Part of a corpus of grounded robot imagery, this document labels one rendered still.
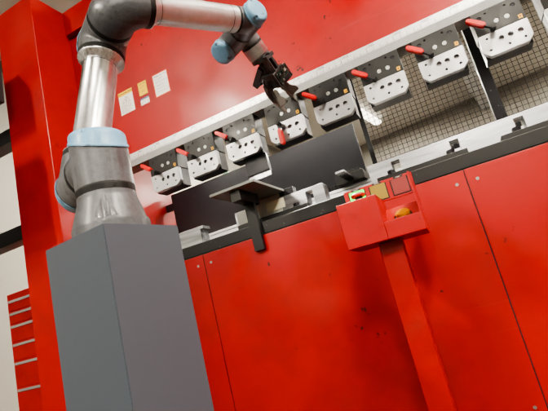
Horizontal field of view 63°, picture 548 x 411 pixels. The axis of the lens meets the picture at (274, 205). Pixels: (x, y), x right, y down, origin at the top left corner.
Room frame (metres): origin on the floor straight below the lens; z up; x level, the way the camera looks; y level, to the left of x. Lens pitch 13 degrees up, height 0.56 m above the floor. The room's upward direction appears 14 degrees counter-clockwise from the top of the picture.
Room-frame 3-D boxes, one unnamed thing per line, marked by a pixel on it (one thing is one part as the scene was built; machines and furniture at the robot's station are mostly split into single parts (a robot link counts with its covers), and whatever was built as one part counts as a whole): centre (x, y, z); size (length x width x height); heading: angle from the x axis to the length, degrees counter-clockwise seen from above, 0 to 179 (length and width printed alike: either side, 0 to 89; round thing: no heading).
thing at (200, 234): (1.96, 0.53, 0.92); 0.50 x 0.06 x 0.10; 68
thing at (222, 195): (1.61, 0.08, 1.00); 0.26 x 0.18 x 0.01; 158
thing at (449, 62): (1.45, -0.69, 1.26); 0.15 x 0.09 x 0.17; 68
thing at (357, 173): (1.77, -0.32, 1.01); 0.26 x 0.12 x 0.05; 158
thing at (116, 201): (0.87, 0.32, 0.82); 0.15 x 0.15 x 0.10
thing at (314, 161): (2.31, 0.05, 1.12); 1.13 x 0.02 x 0.44; 68
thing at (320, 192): (1.73, -0.03, 0.92); 0.39 x 0.06 x 0.10; 68
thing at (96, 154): (0.87, 0.33, 0.94); 0.13 x 0.12 x 0.14; 38
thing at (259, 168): (1.75, 0.02, 1.13); 0.10 x 0.02 x 0.10; 68
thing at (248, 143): (1.76, 0.05, 1.26); 0.15 x 0.09 x 0.17; 68
